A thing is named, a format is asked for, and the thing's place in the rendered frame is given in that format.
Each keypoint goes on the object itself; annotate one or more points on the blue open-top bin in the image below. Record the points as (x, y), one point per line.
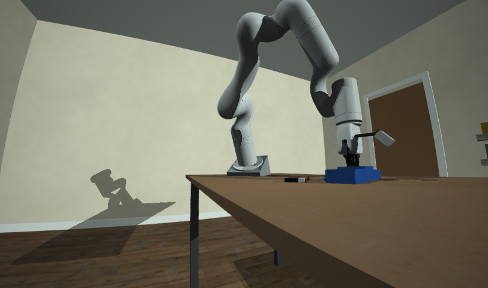
(352, 175)

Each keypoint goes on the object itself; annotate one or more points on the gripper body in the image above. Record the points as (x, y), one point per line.
(347, 131)

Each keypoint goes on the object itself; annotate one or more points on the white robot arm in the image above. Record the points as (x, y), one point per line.
(252, 28)

